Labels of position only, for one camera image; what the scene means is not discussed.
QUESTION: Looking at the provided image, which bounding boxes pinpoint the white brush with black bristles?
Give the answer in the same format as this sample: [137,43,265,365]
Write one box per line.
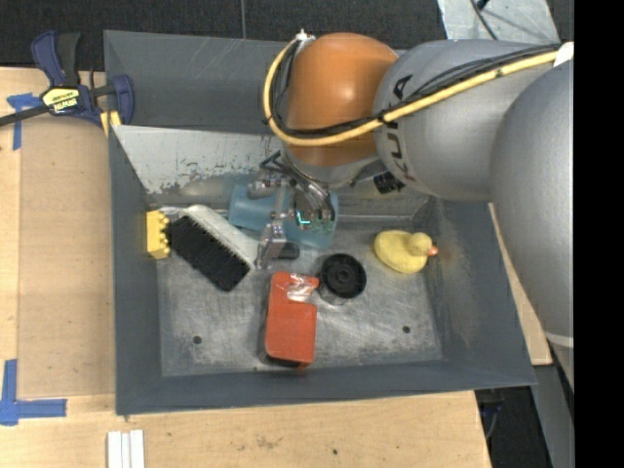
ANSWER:
[164,204,260,293]

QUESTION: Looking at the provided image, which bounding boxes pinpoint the orange box in clear wrap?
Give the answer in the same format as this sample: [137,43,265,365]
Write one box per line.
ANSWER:
[257,270,321,368]

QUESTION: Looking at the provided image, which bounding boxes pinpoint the yellow rubber duck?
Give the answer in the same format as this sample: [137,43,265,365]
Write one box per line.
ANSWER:
[372,229,440,276]

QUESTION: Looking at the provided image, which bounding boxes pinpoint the grey metal bin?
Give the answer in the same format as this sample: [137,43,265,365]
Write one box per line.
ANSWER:
[102,29,539,416]

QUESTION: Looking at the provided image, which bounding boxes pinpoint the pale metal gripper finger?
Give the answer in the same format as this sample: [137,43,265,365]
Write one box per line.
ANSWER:
[247,178,281,200]
[254,221,289,270]

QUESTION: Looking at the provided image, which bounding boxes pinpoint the yellow toy brick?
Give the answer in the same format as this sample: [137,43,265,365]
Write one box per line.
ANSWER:
[145,209,173,260]

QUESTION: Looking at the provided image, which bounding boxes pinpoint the black round wheel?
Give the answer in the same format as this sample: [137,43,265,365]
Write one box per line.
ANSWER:
[318,253,369,306]

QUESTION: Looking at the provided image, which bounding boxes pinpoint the light blue block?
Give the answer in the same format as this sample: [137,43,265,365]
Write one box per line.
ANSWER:
[227,182,339,251]

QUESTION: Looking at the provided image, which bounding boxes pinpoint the pale wood flat board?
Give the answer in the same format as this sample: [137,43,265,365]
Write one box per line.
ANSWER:
[16,114,118,402]

